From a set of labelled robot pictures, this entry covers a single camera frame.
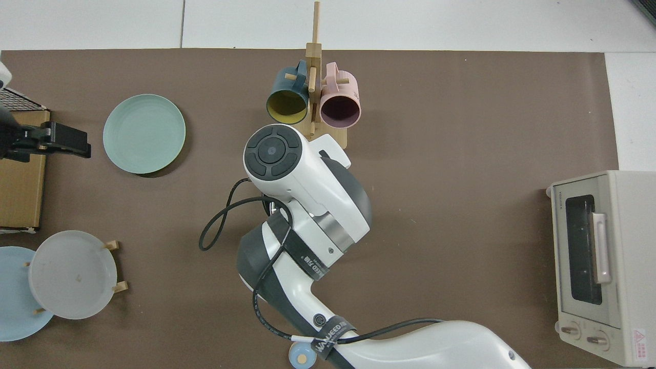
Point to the wooden cup stand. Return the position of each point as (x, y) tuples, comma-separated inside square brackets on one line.
[(313, 56)]

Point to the brown table cloth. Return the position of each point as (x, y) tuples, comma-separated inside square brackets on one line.
[(435, 154)]

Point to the grey plate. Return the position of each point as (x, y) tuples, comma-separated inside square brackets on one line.
[(72, 277)]

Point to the light teal plate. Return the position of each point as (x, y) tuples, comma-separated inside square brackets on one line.
[(143, 133)]

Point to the small blue round thing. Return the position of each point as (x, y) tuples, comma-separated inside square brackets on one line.
[(300, 357)]

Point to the wooden plate rack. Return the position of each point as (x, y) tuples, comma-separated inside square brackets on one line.
[(111, 245)]

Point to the dark teal cup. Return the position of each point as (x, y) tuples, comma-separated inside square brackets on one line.
[(284, 105)]

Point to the pale toaster oven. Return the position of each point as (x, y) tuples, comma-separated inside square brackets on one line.
[(630, 256)]

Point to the pink cup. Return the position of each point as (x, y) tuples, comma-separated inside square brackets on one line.
[(341, 110)]

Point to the light blue plate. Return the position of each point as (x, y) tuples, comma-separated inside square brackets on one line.
[(13, 307)]

